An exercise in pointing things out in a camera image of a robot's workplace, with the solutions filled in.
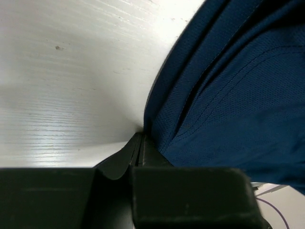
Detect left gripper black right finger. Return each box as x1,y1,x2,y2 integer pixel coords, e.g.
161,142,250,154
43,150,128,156
131,136,266,229

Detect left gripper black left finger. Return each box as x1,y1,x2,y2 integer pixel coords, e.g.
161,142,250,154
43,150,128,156
0,133,141,229

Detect navy blue shorts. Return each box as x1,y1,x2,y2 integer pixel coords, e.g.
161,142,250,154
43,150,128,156
144,0,305,193

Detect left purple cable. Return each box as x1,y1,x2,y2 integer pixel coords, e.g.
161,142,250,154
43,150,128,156
256,197,293,229

